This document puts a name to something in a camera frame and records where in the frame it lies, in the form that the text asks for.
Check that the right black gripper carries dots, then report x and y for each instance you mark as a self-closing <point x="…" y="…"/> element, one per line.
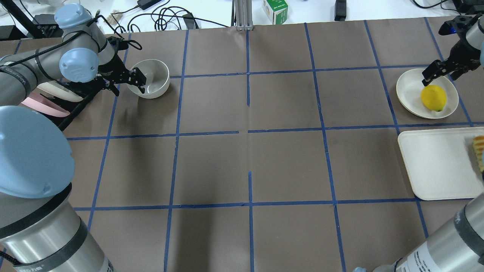
<point x="462" y="49"/>

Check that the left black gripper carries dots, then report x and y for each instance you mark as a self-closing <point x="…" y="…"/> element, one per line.
<point x="112" y="68"/>

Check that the yellow lemon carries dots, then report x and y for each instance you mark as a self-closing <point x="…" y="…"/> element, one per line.
<point x="434" y="98"/>

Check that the white bowl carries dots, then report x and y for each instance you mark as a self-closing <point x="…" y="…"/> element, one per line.
<point x="157" y="79"/>

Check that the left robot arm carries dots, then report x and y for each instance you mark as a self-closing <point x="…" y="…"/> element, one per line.
<point x="40" y="230"/>

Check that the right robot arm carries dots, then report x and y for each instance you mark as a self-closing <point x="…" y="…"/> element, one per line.
<point x="457" y="246"/>

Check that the black dish rack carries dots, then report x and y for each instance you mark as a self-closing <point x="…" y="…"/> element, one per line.
<point x="64" y="101"/>

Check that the white round plate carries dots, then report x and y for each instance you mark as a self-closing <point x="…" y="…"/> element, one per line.
<point x="409" y="87"/>

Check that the white plate in rack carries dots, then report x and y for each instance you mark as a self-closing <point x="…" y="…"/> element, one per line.
<point x="59" y="91"/>

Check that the black power adapter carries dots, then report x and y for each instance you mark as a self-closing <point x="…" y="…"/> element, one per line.
<point x="145" y="4"/>

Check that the pink plate in rack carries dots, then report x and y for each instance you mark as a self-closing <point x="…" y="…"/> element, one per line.
<point x="41" y="105"/>

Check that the white rectangular tray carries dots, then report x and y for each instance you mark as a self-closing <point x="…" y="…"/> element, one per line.
<point x="441" y="163"/>

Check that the green white carton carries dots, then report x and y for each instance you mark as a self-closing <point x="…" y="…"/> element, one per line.
<point x="276" y="11"/>

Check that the aluminium frame post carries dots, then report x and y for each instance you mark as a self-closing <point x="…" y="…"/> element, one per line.
<point x="242" y="15"/>

